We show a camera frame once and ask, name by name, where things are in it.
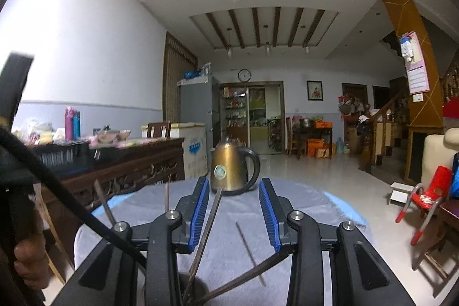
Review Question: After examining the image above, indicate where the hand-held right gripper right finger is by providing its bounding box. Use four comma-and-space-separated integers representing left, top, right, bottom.
258, 178, 411, 306

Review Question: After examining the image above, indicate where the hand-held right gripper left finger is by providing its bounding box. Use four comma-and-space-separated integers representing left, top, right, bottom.
63, 175, 211, 306

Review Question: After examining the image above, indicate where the perforated metal utensil holder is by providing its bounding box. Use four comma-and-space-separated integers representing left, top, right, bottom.
177, 272, 212, 306

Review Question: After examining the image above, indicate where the person's left hand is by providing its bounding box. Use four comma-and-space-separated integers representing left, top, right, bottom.
13, 238, 51, 290

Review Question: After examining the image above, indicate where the grey furry table cloth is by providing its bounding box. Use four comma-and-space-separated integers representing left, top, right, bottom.
73, 177, 366, 306

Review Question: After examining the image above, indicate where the gold electric kettle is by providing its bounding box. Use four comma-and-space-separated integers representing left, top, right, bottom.
209, 137, 261, 195

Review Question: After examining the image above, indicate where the white chest freezer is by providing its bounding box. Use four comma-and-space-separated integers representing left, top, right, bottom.
141, 121, 209, 179

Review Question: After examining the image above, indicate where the large orange box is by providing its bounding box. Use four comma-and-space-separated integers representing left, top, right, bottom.
306, 139, 325, 158

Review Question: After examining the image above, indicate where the light blue table cover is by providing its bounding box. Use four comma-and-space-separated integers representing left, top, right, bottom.
91, 189, 363, 224

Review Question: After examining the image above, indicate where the wooden chair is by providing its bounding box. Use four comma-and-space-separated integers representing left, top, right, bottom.
147, 120, 172, 140

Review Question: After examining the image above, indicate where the dark wooden side table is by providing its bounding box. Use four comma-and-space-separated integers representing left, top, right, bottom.
287, 116, 334, 159

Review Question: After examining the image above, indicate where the pink thermos bottle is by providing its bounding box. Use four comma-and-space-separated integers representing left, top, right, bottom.
65, 107, 75, 141

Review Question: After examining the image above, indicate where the glass display shelf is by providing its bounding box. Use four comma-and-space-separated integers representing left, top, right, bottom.
219, 87, 250, 149

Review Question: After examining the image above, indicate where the grey refrigerator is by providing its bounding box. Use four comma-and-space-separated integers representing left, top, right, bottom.
177, 75, 220, 163

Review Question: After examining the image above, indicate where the pile of assorted packets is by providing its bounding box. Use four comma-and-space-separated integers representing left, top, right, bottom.
12, 118, 144, 149

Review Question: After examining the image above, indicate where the white step stool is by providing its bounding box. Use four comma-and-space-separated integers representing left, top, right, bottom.
387, 182, 417, 206

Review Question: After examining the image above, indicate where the wooden lattice door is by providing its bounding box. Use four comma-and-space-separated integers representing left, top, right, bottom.
163, 32, 199, 129

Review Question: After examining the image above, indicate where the wooden staircase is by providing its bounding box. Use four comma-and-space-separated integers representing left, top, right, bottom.
359, 91, 409, 172

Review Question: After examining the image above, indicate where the blue plastic bag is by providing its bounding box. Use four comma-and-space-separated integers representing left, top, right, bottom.
183, 64, 212, 82

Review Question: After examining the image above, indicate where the red plastic child chair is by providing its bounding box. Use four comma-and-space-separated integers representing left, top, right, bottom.
395, 165, 453, 245

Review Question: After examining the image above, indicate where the cream armchair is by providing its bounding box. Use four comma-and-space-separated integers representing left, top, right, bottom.
423, 127, 459, 199

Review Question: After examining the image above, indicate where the dark wooden low table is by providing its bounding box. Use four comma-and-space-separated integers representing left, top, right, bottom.
412, 198, 459, 292

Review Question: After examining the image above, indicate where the wooden column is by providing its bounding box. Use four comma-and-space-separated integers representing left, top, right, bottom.
379, 0, 445, 185

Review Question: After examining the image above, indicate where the black cable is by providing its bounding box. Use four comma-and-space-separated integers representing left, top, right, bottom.
0, 127, 147, 269

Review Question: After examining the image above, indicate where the framed wall picture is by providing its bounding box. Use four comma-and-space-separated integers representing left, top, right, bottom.
306, 80, 324, 101

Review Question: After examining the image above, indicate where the pink wall calendar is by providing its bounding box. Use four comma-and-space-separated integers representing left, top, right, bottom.
397, 32, 431, 94

